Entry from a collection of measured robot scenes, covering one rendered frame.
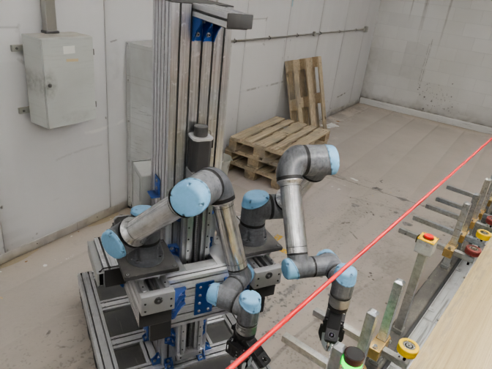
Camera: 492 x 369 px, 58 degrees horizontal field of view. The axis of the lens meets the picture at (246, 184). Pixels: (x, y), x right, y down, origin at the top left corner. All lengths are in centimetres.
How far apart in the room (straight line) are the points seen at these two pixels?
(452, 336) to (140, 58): 297
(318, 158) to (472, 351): 99
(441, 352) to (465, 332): 20
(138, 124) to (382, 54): 637
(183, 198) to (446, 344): 122
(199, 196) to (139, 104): 262
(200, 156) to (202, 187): 46
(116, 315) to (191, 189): 165
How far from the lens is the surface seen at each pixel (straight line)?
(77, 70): 336
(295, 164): 159
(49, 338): 312
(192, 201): 137
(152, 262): 184
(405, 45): 929
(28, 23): 340
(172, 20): 173
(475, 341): 211
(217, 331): 278
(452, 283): 294
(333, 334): 162
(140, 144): 402
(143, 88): 385
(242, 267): 162
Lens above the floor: 214
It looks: 25 degrees down
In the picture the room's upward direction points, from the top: 7 degrees clockwise
